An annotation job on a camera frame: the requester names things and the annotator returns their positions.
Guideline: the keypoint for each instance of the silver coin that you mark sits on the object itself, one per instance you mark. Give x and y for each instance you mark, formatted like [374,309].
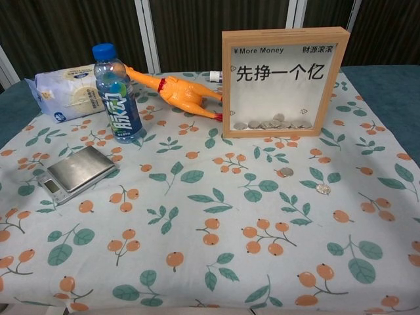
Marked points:
[286,172]
[323,189]

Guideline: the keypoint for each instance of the blue drink bottle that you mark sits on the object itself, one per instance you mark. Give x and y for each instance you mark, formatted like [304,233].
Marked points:
[121,108]

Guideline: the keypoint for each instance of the orange rubber chicken toy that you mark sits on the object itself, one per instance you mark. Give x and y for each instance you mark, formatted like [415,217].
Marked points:
[180,93]

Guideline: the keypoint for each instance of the silver coins heap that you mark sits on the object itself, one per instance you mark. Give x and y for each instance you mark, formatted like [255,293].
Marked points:
[262,124]

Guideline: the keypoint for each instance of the floral print tablecloth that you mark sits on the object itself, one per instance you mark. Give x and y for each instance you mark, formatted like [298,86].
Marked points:
[197,262]

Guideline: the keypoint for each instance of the white rice bag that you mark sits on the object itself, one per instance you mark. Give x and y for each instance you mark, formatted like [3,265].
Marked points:
[65,95]

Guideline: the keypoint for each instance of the wooden frame money box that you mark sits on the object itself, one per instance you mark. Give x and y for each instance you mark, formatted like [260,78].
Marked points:
[227,82]

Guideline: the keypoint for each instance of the silver digital pocket scale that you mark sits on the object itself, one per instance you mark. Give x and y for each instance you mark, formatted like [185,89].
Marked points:
[78,170]

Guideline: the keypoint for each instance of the dark slatted partition screen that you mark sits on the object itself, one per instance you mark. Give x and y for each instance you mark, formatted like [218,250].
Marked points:
[197,33]

